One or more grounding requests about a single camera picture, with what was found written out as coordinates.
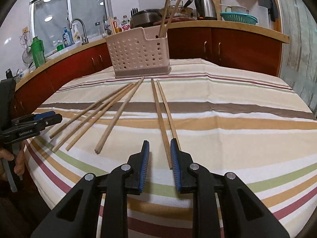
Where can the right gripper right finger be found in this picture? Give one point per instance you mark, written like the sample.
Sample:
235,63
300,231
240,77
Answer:
223,206

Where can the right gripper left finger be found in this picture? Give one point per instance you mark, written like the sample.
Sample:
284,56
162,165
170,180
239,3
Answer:
76,215

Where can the chrome kitchen faucet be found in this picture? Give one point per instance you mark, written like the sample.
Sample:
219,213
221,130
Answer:
82,30

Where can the red kitchen cabinets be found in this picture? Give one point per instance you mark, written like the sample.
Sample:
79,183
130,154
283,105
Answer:
251,48

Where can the green plastic bottle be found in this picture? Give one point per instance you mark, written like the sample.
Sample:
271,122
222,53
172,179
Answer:
37,49

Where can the blue detergent bottle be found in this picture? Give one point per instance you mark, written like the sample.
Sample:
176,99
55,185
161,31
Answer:
67,39

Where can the white spray bottle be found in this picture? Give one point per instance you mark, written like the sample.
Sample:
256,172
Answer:
75,32

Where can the orange oil bottle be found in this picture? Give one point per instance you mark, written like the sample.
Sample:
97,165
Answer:
116,24

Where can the pink perforated utensil holder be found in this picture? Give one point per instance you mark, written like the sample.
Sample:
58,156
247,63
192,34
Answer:
139,52

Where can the sliding glass door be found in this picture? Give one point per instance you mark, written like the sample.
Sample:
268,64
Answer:
299,56

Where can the knife block with knives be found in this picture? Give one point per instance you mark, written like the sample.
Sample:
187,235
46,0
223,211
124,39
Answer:
134,11

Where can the black rice cooker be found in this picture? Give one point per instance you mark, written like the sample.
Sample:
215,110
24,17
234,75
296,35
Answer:
146,18

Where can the red induction cooker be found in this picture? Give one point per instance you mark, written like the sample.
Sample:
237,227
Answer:
176,19

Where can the teal plastic colander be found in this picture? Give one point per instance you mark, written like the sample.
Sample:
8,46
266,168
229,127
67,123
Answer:
239,17

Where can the white measuring jug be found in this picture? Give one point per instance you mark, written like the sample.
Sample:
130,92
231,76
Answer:
235,9

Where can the steel wok with lid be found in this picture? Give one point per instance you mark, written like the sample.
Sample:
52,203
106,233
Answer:
183,9

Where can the steel electric kettle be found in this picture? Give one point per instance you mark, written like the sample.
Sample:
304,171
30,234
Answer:
205,10

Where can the dark grey hanging cloth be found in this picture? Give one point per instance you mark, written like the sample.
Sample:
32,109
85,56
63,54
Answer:
272,8

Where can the wooden cutting board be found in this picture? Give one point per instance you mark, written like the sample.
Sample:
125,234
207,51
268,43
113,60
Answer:
217,8

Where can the window with aluminium frame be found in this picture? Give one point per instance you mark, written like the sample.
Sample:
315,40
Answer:
49,17

